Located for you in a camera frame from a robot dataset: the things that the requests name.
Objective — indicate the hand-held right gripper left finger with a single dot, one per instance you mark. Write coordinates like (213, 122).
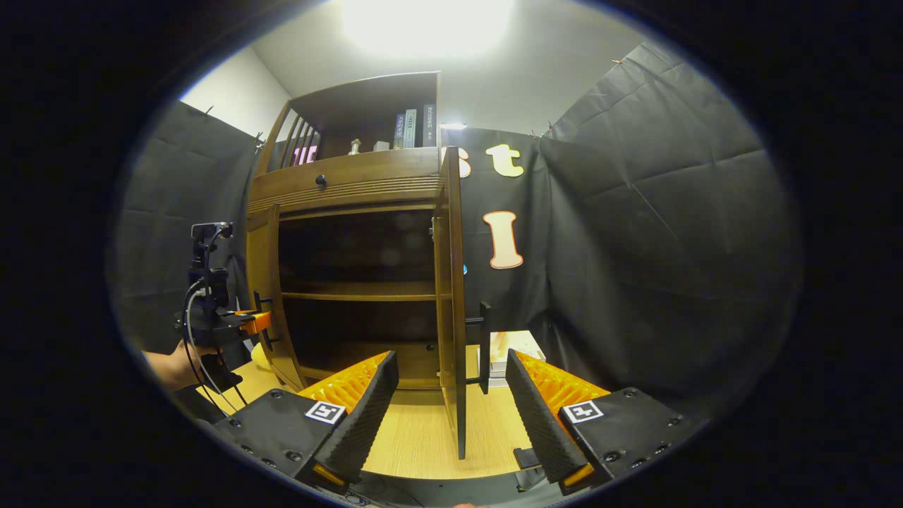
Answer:
(370, 416)

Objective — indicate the wooden cabinet drawer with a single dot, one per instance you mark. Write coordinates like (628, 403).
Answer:
(381, 173)

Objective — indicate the black backdrop cloth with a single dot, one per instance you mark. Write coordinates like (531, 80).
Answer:
(635, 268)

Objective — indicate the pale yellow round object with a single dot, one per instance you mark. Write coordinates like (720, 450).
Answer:
(260, 357)

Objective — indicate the light grey book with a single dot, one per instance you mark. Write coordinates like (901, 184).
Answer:
(410, 129)

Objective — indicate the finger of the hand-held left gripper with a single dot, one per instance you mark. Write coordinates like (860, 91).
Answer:
(257, 323)

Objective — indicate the wooden cabinet door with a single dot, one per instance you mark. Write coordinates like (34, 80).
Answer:
(457, 317)
(264, 268)

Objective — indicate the wooden inner cabinet shelf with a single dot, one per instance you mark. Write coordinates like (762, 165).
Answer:
(353, 292)

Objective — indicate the thin blue book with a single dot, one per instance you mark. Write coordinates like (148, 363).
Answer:
(400, 132)

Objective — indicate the wooden double-door shoe cabinet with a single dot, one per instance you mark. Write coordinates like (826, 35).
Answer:
(353, 173)

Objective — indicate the dark grey book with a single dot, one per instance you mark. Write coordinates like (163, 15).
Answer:
(429, 125)

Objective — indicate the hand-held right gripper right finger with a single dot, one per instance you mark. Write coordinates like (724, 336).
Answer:
(540, 423)

